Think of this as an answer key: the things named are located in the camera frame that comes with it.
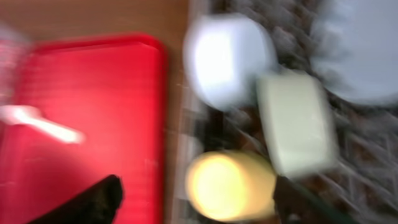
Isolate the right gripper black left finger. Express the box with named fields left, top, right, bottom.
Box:
left=29, top=175, right=124, bottom=224

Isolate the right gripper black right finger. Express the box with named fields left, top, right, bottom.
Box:
left=274, top=177, right=358, bottom=224

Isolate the green bowl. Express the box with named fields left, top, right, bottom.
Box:
left=257, top=70, right=338, bottom=179

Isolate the yellow cup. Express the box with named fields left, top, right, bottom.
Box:
left=185, top=151, right=277, bottom=222

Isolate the white plastic spoon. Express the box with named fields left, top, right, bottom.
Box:
left=1, top=105, right=85, bottom=144

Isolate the light blue bowl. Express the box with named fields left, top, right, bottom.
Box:
left=183, top=13, right=277, bottom=111

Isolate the light blue plate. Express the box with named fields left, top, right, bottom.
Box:
left=310, top=0, right=397, bottom=106

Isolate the grey dishwasher rack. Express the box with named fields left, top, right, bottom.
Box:
left=171, top=1, right=397, bottom=223

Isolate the red plastic tray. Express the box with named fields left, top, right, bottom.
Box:
left=1, top=34, right=167, bottom=224

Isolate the clear plastic bin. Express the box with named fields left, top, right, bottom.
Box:
left=1, top=22, right=31, bottom=105

